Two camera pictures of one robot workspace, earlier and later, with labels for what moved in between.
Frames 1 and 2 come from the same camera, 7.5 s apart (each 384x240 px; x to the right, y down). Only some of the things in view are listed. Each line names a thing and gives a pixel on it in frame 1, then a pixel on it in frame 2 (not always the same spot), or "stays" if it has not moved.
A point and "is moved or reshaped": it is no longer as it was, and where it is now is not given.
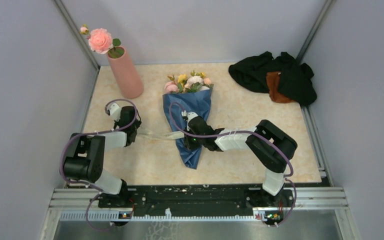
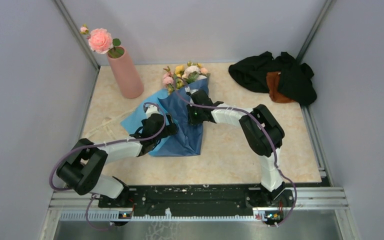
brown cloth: [273, 82] stays
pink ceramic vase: [129, 85] stays
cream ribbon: [173, 135] is moved or reshaped
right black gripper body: [193, 143] to [195, 116]
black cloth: [295, 79] stays
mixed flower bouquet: [196, 82] is moved or reshaped
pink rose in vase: [100, 41] stays
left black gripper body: [136, 125] to [167, 129]
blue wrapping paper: [196, 102] is moved or reshaped
